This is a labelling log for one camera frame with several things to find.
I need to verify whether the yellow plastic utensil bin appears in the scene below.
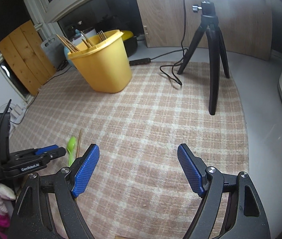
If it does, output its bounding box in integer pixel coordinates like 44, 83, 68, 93
68, 30, 132, 93

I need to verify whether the ring light cable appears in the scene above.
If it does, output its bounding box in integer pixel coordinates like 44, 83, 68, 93
129, 0, 189, 86

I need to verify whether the checkered woven table mat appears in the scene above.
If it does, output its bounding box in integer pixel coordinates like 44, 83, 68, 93
9, 62, 249, 238

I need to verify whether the black tripod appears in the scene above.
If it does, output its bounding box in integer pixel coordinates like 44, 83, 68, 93
177, 0, 230, 116

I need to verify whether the light wooden panel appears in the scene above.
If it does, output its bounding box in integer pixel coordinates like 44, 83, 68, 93
137, 0, 272, 61

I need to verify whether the pine wooden board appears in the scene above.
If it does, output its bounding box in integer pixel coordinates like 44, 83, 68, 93
0, 21, 56, 96

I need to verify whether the white blue electric kettle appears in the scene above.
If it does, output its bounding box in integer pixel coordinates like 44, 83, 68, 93
63, 28, 97, 67

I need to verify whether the green plastic spoon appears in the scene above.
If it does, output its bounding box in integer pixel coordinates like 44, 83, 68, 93
66, 136, 77, 167

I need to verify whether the brown wooden chopstick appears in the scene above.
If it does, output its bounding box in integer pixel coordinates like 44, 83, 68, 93
80, 31, 94, 48

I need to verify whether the wooden chopstick in bin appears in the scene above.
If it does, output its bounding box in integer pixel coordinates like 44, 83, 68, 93
56, 33, 78, 54
61, 35, 81, 52

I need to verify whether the yellow lidded black pot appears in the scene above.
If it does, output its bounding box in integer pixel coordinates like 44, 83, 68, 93
121, 30, 138, 57

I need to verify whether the metal fork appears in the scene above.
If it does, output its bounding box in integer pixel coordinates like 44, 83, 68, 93
97, 31, 107, 42

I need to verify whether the grey cutting board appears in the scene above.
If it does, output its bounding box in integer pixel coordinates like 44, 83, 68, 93
41, 35, 65, 70

